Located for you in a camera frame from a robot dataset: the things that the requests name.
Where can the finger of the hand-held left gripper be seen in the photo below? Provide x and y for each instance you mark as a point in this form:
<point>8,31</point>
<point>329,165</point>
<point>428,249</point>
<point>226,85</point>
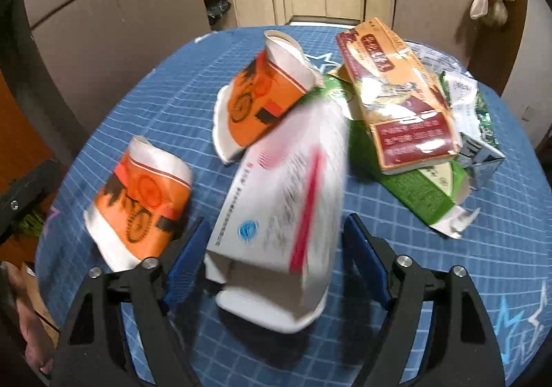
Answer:
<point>30,193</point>

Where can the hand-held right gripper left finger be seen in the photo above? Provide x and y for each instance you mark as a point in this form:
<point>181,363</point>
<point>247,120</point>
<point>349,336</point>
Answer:
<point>189,257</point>

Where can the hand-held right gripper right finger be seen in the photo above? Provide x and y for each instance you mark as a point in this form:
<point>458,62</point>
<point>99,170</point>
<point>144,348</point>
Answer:
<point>366,257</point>

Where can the white medicine box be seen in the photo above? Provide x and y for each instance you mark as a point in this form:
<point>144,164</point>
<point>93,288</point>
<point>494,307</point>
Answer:
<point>276,219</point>

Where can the green and white milk carton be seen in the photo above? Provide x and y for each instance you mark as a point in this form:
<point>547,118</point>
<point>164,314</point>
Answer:
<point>478,145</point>

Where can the black trash bag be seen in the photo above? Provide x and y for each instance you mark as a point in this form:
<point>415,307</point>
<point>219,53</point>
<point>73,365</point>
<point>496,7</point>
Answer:
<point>219,9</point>

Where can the orange paper cup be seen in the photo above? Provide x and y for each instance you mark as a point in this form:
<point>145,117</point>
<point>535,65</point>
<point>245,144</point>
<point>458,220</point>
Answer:
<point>138,197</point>
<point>258,98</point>

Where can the flattened green carton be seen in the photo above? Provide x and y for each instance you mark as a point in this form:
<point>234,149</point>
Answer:
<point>414,193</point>

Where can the brown cardboard box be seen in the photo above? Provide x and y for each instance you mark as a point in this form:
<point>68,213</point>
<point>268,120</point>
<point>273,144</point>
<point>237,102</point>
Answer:
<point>41,305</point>

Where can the blue checked tablecloth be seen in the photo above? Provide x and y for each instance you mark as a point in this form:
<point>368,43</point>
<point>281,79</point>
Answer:
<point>172,111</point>

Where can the red and gold carton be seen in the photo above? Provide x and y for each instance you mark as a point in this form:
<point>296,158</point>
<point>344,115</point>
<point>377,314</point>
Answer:
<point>396,111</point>

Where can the brown refrigerator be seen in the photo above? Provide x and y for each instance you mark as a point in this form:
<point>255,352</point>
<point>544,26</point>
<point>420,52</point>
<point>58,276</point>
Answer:
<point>108,25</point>

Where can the crumpled white plastic wrapper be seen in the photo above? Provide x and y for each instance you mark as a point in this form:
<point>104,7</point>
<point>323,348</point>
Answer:
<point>435,61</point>

